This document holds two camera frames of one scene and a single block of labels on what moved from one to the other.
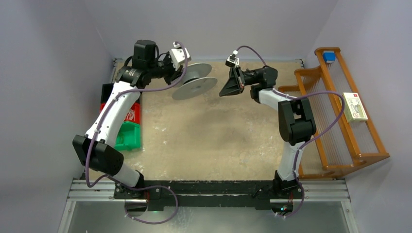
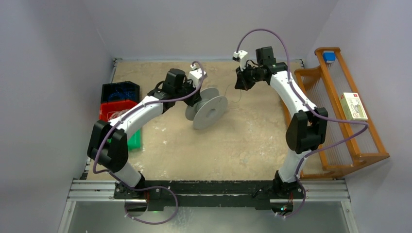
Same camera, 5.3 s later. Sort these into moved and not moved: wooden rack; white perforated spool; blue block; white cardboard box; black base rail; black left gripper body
Moved: white perforated spool; black left gripper body
Not moved: blue block; black base rail; white cardboard box; wooden rack
